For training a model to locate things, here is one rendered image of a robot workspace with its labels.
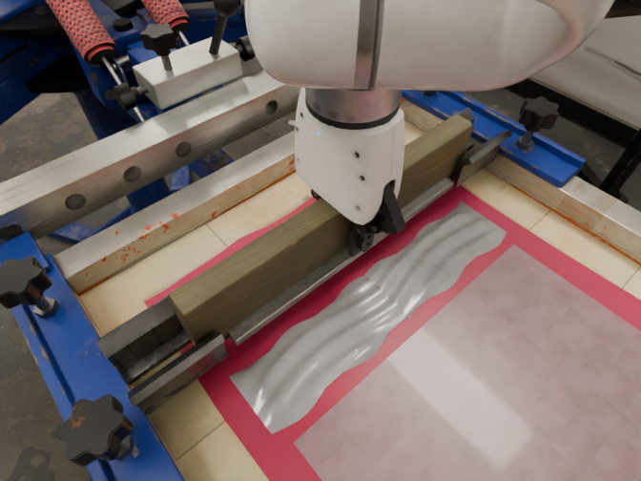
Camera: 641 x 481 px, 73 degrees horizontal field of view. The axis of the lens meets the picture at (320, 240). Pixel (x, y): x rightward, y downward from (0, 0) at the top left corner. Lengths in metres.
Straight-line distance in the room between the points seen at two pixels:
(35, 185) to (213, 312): 0.26
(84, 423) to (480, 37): 0.33
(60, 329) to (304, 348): 0.23
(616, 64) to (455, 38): 2.29
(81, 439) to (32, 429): 1.30
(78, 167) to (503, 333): 0.49
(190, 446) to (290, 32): 0.35
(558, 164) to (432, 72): 0.42
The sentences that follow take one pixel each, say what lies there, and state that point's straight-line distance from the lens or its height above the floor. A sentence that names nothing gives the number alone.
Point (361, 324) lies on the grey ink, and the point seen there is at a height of 0.96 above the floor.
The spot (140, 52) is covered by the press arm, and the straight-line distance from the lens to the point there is 0.74.
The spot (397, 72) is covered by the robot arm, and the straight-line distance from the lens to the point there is 0.22.
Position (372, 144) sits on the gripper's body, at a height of 1.16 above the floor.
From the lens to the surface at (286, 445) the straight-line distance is 0.42.
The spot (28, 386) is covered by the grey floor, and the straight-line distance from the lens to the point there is 1.72.
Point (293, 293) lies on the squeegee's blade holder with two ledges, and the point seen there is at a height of 0.99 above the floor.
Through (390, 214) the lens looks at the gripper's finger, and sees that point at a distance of 0.38.
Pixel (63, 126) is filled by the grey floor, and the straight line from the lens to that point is 2.64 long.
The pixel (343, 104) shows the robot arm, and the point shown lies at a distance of 0.32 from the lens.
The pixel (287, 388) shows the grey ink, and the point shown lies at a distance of 0.43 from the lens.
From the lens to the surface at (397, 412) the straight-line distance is 0.43.
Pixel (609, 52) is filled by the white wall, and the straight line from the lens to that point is 2.49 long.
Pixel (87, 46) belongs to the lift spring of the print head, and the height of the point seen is 1.06.
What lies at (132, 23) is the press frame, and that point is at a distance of 0.82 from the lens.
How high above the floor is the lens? 1.36
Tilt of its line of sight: 51 degrees down
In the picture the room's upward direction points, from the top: straight up
